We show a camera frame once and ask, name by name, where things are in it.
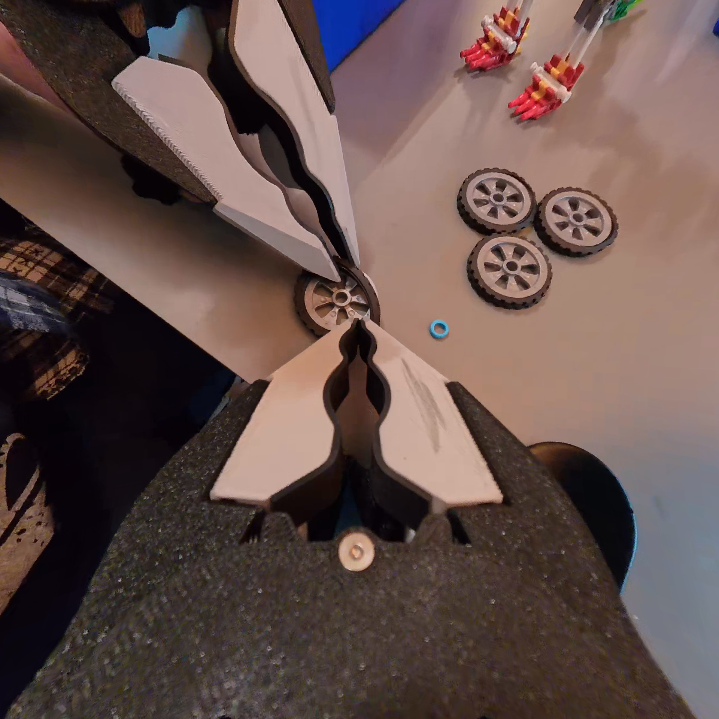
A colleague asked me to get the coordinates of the grey toy wheel black tyre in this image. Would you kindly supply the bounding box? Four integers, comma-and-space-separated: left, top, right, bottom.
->
456, 167, 537, 236
294, 261, 382, 338
466, 235, 553, 310
534, 188, 620, 258

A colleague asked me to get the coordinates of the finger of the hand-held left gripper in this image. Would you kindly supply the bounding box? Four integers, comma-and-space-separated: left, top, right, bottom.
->
111, 58, 342, 283
228, 0, 361, 266

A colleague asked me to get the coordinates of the person's dark printed t-shirt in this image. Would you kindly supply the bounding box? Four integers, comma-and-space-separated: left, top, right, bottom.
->
0, 337, 237, 697

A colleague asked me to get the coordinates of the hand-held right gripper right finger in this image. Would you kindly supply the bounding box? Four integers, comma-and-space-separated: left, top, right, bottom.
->
359, 320, 503, 540

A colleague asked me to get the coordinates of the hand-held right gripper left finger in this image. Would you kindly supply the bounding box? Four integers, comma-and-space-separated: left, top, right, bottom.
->
209, 321, 359, 540

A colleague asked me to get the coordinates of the colourful construction toy figure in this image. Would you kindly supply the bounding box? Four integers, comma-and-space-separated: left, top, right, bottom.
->
459, 0, 647, 123

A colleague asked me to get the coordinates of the person's plaid shirt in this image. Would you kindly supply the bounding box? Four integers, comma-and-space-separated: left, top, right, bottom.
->
0, 236, 113, 402

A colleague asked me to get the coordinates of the blue plastic bin white tag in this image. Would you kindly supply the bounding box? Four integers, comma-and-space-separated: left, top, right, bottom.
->
317, 0, 405, 74

